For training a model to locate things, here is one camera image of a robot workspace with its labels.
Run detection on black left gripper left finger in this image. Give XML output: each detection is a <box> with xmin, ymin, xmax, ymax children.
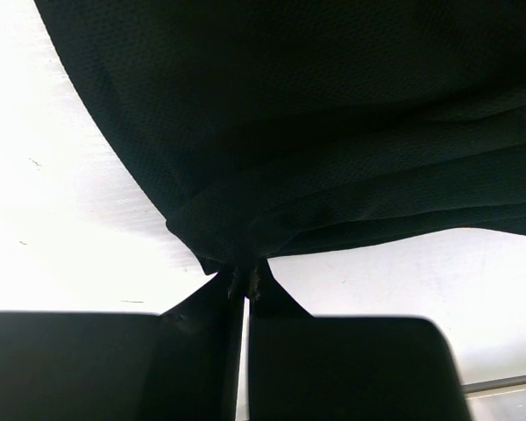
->
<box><xmin>0</xmin><ymin>269</ymin><xmax>244</xmax><ymax>420</ymax></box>

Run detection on aluminium rail frame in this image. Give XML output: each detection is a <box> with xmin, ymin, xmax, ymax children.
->
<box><xmin>462</xmin><ymin>375</ymin><xmax>526</xmax><ymax>395</ymax></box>

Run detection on black shorts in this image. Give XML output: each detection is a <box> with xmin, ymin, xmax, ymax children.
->
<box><xmin>37</xmin><ymin>1</ymin><xmax>526</xmax><ymax>274</ymax></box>

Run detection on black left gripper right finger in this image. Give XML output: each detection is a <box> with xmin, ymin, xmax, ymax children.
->
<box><xmin>247</xmin><ymin>261</ymin><xmax>469</xmax><ymax>420</ymax></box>

